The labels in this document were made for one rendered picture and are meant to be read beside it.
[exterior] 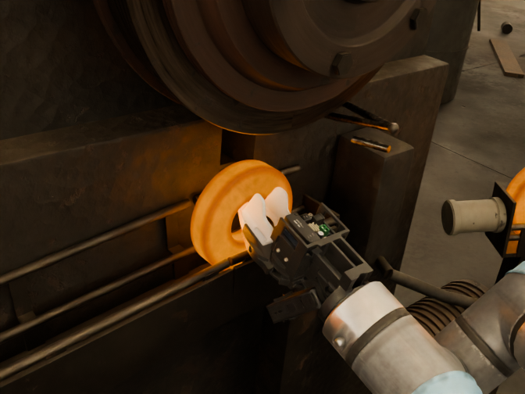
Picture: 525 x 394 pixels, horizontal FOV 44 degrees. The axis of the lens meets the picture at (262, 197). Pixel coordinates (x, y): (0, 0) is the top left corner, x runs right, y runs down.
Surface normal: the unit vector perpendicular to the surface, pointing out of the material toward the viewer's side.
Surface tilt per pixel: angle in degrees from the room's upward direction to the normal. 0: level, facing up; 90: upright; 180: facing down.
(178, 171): 90
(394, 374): 63
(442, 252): 0
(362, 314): 41
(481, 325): 46
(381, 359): 56
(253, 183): 89
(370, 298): 20
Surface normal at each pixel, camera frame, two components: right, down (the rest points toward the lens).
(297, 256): -0.76, 0.25
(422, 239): 0.09, -0.87
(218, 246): 0.65, 0.40
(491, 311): -0.62, -0.50
